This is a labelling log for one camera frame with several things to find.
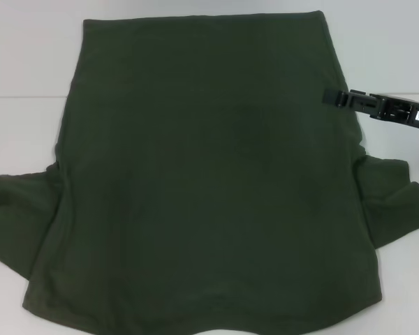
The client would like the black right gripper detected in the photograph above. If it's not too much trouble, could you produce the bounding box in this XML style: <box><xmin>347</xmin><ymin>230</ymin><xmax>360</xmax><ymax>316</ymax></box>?
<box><xmin>321</xmin><ymin>88</ymin><xmax>419</xmax><ymax>133</ymax></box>

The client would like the dark green t-shirt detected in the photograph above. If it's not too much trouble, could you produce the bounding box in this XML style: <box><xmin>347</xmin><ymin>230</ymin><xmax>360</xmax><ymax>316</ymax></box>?
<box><xmin>0</xmin><ymin>10</ymin><xmax>419</xmax><ymax>335</ymax></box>

